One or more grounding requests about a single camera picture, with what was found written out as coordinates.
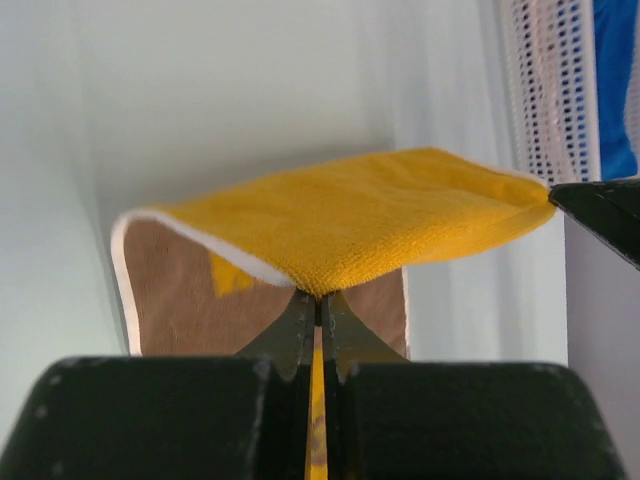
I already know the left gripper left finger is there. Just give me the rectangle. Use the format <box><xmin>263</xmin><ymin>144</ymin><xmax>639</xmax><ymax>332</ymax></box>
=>
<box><xmin>1</xmin><ymin>292</ymin><xmax>313</xmax><ymax>479</ymax></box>

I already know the right white plastic basket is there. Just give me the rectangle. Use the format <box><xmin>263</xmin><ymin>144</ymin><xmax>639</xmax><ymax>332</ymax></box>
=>
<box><xmin>498</xmin><ymin>0</ymin><xmax>601</xmax><ymax>185</ymax></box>

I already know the blue towel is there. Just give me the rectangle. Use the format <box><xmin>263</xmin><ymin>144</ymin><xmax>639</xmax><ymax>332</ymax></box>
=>
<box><xmin>593</xmin><ymin>0</ymin><xmax>639</xmax><ymax>181</ymax></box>

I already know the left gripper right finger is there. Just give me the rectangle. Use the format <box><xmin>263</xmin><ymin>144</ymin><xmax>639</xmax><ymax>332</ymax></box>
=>
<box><xmin>319</xmin><ymin>293</ymin><xmax>627</xmax><ymax>479</ymax></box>

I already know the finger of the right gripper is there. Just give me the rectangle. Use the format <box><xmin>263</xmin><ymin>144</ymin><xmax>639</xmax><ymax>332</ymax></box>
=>
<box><xmin>549</xmin><ymin>178</ymin><xmax>640</xmax><ymax>270</ymax></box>

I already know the yellow brown bear towel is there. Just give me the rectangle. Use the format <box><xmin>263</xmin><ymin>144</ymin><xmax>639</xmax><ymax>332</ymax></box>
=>
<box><xmin>111</xmin><ymin>148</ymin><xmax>556</xmax><ymax>479</ymax></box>

